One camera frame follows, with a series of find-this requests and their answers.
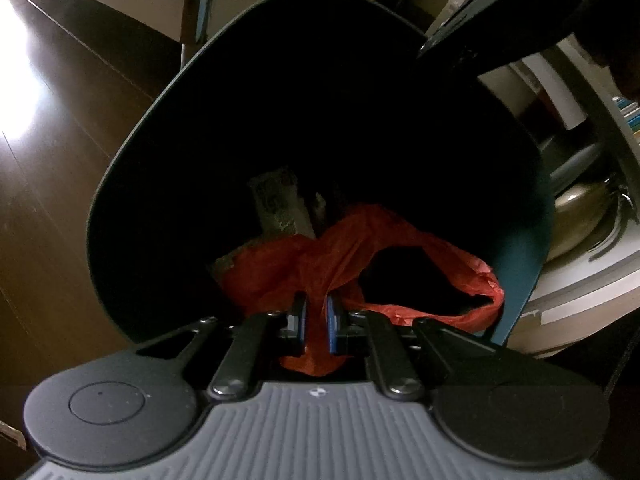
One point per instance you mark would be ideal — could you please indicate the dark bed leg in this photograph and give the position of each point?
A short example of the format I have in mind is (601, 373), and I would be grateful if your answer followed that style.
(194, 30)

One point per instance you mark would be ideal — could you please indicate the black trash bin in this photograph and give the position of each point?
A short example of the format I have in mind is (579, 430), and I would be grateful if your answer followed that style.
(320, 110)

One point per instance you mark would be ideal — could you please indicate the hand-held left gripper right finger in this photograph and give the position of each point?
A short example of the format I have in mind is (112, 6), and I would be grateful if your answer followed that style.
(332, 322)

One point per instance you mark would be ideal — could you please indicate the white shelf unit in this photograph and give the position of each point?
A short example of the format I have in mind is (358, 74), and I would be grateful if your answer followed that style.
(575, 305)

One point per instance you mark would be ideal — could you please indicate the metal pan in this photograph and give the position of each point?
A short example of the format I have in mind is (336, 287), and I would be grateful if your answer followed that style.
(585, 210)

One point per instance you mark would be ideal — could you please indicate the orange plastic bag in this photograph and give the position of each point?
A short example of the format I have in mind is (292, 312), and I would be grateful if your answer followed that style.
(350, 240)

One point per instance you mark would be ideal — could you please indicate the grey printed carton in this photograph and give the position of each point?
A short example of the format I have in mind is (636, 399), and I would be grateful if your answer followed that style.
(277, 200)

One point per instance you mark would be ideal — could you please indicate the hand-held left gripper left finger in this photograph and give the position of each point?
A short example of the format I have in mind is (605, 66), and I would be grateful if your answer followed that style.
(301, 322)

